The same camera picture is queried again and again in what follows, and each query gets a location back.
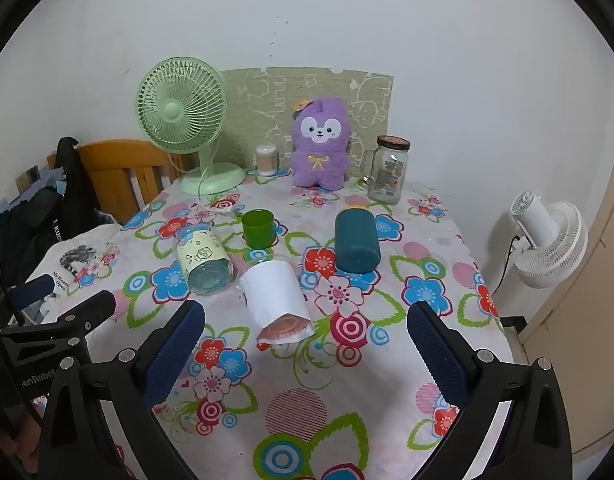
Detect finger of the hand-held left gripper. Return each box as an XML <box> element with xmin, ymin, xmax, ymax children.
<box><xmin>10</xmin><ymin>275</ymin><xmax>56</xmax><ymax>311</ymax></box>
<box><xmin>0</xmin><ymin>289</ymin><xmax>118</xmax><ymax>361</ymax></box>

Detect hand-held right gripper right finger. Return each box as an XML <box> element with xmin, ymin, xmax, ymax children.
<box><xmin>406</xmin><ymin>301</ymin><xmax>574</xmax><ymax>480</ymax></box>

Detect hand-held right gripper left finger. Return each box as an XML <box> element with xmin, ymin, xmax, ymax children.
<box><xmin>37</xmin><ymin>300</ymin><xmax>208</xmax><ymax>480</ymax></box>

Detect glass cup with green label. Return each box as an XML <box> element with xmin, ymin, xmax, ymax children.
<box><xmin>173</xmin><ymin>226</ymin><xmax>236</xmax><ymax>296</ymax></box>

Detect white paper cup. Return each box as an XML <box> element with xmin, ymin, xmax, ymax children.
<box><xmin>238</xmin><ymin>261</ymin><xmax>315</xmax><ymax>347</ymax></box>

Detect teal cup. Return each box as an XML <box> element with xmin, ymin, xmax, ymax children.
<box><xmin>334</xmin><ymin>208</ymin><xmax>381</xmax><ymax>274</ymax></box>

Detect green plastic cup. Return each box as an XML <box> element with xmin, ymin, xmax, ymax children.
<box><xmin>241</xmin><ymin>209</ymin><xmax>276</xmax><ymax>249</ymax></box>

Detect white printed shirt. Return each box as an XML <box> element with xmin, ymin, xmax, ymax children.
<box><xmin>24</xmin><ymin>225</ymin><xmax>123</xmax><ymax>326</ymax></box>

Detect black jacket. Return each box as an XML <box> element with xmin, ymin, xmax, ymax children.
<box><xmin>0</xmin><ymin>136</ymin><xmax>105</xmax><ymax>281</ymax></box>

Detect floral tablecloth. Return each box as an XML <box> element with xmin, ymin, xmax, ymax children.
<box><xmin>24</xmin><ymin>172</ymin><xmax>518</xmax><ymax>480</ymax></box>

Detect white clip fan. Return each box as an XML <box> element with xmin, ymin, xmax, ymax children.
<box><xmin>509</xmin><ymin>190</ymin><xmax>589</xmax><ymax>290</ymax></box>

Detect glass jar with lid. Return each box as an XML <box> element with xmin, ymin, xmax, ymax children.
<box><xmin>362</xmin><ymin>135</ymin><xmax>412</xmax><ymax>206</ymax></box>

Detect green table fan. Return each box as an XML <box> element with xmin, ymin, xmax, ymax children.
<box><xmin>136</xmin><ymin>57</ymin><xmax>247</xmax><ymax>196</ymax></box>

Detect cotton swab container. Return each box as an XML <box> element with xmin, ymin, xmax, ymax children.
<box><xmin>255</xmin><ymin>143</ymin><xmax>279</xmax><ymax>177</ymax></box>

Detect purple plush toy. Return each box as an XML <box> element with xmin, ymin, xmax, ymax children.
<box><xmin>289</xmin><ymin>96</ymin><xmax>360</xmax><ymax>191</ymax></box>

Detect black fan cable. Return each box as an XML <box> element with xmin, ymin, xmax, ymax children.
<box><xmin>489</xmin><ymin>234</ymin><xmax>520</xmax><ymax>295</ymax></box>

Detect green fan cable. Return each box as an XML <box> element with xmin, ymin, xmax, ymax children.
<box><xmin>168</xmin><ymin>150</ymin><xmax>210</xmax><ymax>201</ymax></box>

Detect green patterned wall mat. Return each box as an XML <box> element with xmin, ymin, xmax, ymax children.
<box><xmin>219</xmin><ymin>66</ymin><xmax>395</xmax><ymax>181</ymax></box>

